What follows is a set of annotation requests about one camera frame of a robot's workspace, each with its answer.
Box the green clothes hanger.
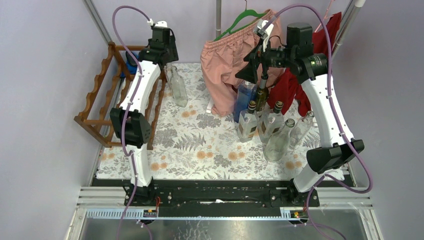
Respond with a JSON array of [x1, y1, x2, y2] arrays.
[[213, 0, 266, 42]]

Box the clear labelled square bottle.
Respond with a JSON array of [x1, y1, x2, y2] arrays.
[[237, 100, 259, 143]]

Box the brown wooden wine rack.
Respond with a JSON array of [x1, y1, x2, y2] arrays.
[[74, 41, 167, 150]]

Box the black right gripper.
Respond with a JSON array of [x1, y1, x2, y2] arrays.
[[234, 37, 295, 85]]

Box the pink shorts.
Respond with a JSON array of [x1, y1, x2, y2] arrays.
[[200, 8, 284, 118]]

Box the clear slim glass bottle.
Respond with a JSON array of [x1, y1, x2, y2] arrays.
[[289, 110, 315, 149]]

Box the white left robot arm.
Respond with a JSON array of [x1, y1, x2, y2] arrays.
[[109, 21, 179, 206]]

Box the blue and black cloth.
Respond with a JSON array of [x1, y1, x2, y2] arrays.
[[120, 51, 139, 80]]

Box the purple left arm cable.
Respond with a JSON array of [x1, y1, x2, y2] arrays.
[[111, 5, 152, 240]]

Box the clear labelled bottle black cap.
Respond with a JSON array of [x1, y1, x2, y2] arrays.
[[258, 101, 284, 144]]

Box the silver metal clothes pole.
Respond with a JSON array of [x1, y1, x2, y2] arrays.
[[331, 0, 366, 60]]

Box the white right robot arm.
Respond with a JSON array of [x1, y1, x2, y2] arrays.
[[235, 20, 364, 206]]

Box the dark green wine bottle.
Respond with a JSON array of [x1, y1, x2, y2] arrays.
[[255, 75, 269, 112]]

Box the floral patterned table mat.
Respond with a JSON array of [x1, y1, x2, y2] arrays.
[[96, 62, 345, 181]]

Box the red shirt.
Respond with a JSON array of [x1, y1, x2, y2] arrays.
[[266, 11, 343, 117]]

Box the blue glass bottle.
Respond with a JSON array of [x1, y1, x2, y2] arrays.
[[233, 81, 257, 123]]

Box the clear round glass bottle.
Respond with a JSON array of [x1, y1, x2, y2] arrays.
[[263, 118, 295, 162]]

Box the pink clothes hanger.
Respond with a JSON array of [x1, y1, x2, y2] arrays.
[[314, 0, 335, 33]]

